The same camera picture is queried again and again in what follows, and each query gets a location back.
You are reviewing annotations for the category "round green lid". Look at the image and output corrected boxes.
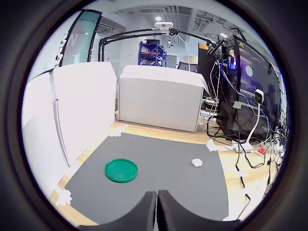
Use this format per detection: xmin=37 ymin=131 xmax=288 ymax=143
xmin=104 ymin=158 xmax=139 ymax=183

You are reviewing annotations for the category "dark grey mat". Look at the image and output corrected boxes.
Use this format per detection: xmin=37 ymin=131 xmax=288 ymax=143
xmin=64 ymin=132 xmax=229 ymax=226

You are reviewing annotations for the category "white tape piece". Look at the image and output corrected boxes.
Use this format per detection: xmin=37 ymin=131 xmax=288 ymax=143
xmin=49 ymin=189 xmax=73 ymax=206
xmin=108 ymin=124 xmax=128 ymax=138
xmin=206 ymin=139 xmax=228 ymax=152

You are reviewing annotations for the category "large white box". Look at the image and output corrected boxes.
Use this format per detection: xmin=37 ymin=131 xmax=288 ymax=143
xmin=117 ymin=64 xmax=207 ymax=133

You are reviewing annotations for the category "white partition board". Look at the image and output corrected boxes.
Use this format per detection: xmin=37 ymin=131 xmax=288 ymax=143
xmin=21 ymin=62 xmax=118 ymax=193

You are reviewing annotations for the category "black computer tower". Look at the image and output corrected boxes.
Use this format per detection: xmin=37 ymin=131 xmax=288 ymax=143
xmin=206 ymin=35 xmax=282 ymax=141

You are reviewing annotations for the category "blue shelf rack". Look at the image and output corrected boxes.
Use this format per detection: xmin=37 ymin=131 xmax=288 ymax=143
xmin=139 ymin=39 xmax=167 ymax=67

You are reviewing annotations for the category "teal roll-up banner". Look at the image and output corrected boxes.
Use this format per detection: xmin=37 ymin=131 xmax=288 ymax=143
xmin=54 ymin=9 xmax=102 ymax=67

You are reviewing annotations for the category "taped black cable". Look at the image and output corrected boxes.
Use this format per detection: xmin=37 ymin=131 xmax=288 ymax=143
xmin=237 ymin=166 xmax=251 ymax=221

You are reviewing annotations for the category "looped black cable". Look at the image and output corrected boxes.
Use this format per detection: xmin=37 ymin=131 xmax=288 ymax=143
xmin=234 ymin=141 xmax=267 ymax=169

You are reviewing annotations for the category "white gooseneck camera stand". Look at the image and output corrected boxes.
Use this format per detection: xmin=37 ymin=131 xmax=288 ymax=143
xmin=232 ymin=88 xmax=265 ymax=154

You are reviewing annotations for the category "blue cable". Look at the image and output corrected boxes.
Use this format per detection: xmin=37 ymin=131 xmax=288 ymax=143
xmin=220 ymin=59 xmax=275 ymax=132

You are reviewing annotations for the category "white hanging cable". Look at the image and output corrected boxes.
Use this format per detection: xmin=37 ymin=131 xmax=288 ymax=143
xmin=178 ymin=36 xmax=195 ymax=72

